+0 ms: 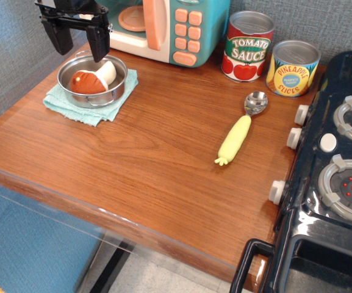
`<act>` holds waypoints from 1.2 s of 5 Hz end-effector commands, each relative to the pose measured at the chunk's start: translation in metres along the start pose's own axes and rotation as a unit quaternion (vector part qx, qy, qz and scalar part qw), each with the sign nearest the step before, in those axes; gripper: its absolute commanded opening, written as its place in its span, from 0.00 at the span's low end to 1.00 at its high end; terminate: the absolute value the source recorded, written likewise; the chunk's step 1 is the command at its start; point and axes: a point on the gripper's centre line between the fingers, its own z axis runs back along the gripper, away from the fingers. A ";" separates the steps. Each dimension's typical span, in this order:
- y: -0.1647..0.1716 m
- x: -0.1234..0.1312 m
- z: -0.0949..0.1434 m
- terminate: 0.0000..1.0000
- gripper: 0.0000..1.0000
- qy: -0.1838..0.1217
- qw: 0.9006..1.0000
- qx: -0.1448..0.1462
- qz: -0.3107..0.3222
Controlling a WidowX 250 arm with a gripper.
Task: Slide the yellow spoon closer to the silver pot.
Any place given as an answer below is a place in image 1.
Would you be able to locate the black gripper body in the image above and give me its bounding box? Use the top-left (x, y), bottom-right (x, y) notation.
top-left (34, 0), bottom-right (109, 32)

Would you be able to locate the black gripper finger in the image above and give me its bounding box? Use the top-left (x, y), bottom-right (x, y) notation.
top-left (41, 18), bottom-right (73, 55)
top-left (86, 26), bottom-right (110, 63)

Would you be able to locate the yellow handled metal spoon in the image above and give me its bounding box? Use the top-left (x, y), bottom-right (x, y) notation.
top-left (214, 91), bottom-right (268, 166)

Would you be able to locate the silver metal pot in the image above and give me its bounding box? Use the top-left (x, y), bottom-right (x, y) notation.
top-left (57, 50), bottom-right (128, 109)

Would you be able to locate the plush mushroom toy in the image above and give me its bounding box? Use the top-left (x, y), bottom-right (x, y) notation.
top-left (70, 61), bottom-right (117, 95)

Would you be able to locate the light blue cloth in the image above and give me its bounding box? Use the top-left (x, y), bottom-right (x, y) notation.
top-left (43, 69), bottom-right (138, 127)

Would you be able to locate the teal toy microwave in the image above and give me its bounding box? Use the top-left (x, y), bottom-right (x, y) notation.
top-left (100, 1), bottom-right (230, 68)

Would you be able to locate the tomato sauce can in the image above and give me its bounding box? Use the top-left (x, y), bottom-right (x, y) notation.
top-left (221, 10), bottom-right (275, 82)

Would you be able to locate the pineapple slices can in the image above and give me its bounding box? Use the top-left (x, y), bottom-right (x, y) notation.
top-left (266, 40), bottom-right (321, 98)

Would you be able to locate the black toy stove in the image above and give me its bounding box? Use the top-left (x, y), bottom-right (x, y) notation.
top-left (231, 51), bottom-right (352, 292)

